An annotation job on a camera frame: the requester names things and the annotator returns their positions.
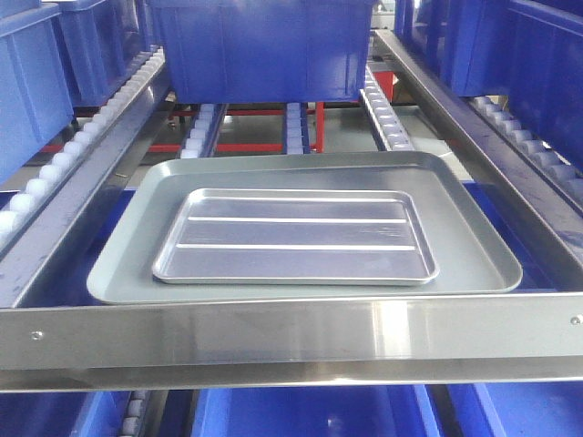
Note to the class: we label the silver ribbed metal tray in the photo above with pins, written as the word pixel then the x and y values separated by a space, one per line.
pixel 296 236

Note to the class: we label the large grey plastic tray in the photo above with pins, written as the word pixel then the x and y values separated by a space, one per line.
pixel 471 256

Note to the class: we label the blue bin under shelf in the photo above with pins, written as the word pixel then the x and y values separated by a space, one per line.
pixel 400 410

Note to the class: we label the blue crate right shelf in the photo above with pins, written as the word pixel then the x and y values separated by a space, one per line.
pixel 529 51

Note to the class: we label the large blue crate centre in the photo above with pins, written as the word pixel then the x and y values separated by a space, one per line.
pixel 231 52

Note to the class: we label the blue crate left rear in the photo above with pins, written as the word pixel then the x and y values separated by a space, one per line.
pixel 99 43

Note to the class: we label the blue crate left front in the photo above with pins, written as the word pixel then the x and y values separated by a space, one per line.
pixel 35 103

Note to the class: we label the red steel floor frame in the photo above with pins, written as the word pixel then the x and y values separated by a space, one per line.
pixel 258 129

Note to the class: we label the steel front rail right shelf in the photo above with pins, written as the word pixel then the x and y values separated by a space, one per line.
pixel 509 337

